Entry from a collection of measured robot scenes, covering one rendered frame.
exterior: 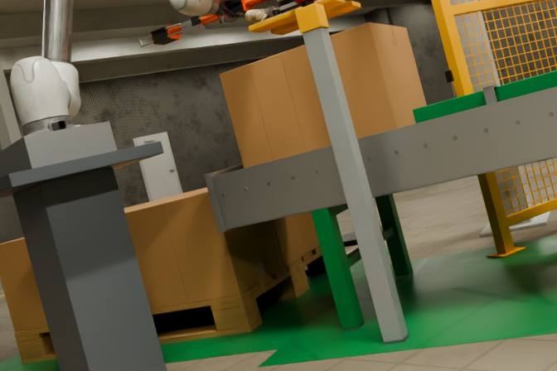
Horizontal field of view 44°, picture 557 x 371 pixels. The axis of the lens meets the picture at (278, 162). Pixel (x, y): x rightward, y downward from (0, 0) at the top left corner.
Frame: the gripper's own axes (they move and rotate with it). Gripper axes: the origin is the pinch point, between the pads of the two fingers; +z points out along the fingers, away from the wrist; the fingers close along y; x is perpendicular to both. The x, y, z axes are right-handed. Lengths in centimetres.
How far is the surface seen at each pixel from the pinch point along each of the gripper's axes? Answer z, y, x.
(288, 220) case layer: 37, 87, -19
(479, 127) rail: -34, 65, 81
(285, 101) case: -17.8, 40.9, 17.6
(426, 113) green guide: -24, 58, 65
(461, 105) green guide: -24, 58, 76
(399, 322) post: -51, 114, 48
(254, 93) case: -17.2, 35.1, 6.3
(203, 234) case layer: -17, 80, -29
